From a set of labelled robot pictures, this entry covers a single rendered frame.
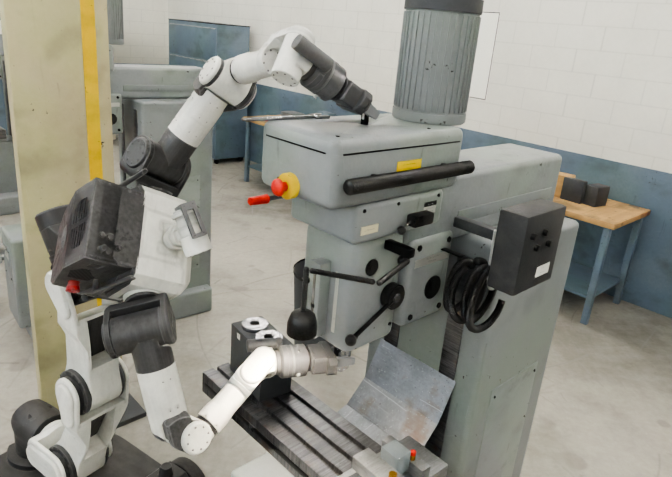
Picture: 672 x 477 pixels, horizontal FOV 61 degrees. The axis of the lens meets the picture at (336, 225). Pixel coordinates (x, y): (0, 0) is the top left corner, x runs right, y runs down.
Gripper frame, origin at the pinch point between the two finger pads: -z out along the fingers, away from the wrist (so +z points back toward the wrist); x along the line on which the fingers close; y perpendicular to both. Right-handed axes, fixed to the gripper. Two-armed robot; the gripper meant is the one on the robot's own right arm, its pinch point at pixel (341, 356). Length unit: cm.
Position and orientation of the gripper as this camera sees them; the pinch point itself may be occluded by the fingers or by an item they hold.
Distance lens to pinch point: 166.6
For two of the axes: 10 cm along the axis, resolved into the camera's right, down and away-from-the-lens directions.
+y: -1.0, 9.4, 3.2
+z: -9.5, 0.1, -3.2
